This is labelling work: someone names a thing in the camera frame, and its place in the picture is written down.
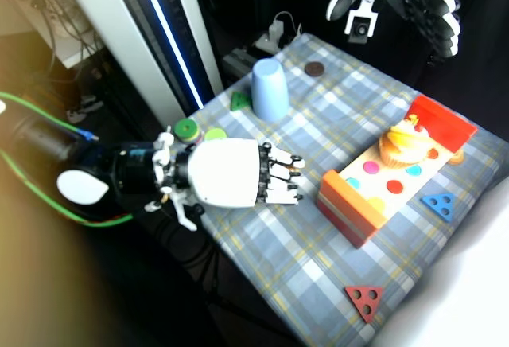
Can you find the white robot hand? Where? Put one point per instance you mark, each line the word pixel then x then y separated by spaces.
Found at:
pixel 224 172
pixel 429 1

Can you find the grey metal box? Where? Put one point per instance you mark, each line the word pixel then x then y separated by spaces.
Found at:
pixel 238 62

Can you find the white power adapter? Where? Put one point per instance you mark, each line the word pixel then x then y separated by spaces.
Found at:
pixel 274 32

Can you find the blue triangle block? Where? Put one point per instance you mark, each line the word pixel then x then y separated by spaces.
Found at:
pixel 439 205

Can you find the light blue plastic cup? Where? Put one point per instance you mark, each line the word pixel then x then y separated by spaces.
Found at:
pixel 269 92

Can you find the orange dotted toy bed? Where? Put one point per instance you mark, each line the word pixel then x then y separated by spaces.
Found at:
pixel 370 200

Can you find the orange cream cupcake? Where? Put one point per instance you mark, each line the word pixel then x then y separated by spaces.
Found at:
pixel 401 148

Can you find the grey metal clamp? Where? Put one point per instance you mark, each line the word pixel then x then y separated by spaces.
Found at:
pixel 85 108

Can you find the brown round disc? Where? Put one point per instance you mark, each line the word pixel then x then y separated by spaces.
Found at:
pixel 314 69

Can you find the white pillar with blue stripe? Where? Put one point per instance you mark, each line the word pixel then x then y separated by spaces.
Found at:
pixel 119 24

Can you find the green triangle block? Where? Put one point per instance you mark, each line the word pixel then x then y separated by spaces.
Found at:
pixel 239 102

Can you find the plaid tablecloth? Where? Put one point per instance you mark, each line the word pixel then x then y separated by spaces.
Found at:
pixel 298 243

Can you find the red triangle block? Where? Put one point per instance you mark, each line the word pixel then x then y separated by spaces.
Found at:
pixel 364 303

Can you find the light green half disc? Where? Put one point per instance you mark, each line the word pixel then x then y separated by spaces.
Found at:
pixel 215 135

